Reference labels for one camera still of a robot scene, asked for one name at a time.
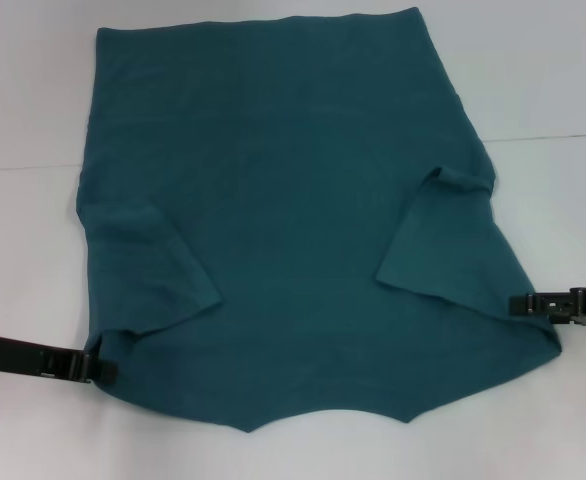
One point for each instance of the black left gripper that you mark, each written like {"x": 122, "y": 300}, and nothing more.
{"x": 33, "y": 357}

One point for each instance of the teal blue shirt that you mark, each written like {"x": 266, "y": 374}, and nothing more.
{"x": 283, "y": 225}

